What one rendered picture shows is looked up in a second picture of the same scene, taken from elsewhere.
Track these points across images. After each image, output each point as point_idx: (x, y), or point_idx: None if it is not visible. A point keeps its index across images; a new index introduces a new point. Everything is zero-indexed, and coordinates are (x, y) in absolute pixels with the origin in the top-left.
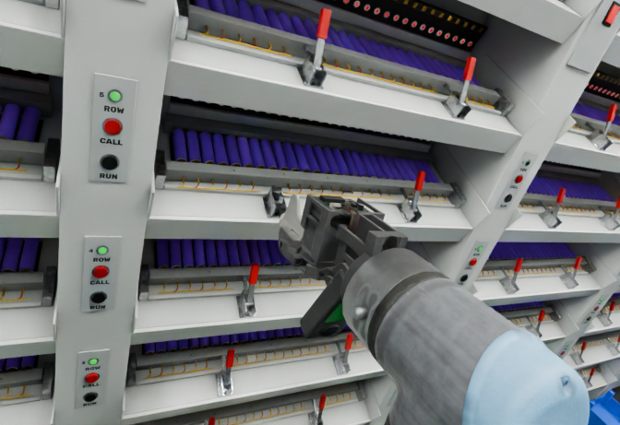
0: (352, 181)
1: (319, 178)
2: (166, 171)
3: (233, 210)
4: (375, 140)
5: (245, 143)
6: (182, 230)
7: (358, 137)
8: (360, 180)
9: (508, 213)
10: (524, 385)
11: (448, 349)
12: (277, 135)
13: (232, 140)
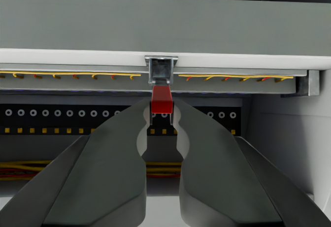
0: (26, 89)
1: (85, 90)
2: (295, 89)
3: (231, 60)
4: (11, 99)
5: (178, 92)
6: (323, 26)
7: (37, 100)
8: (13, 89)
9: None
10: None
11: None
12: (140, 95)
13: (192, 93)
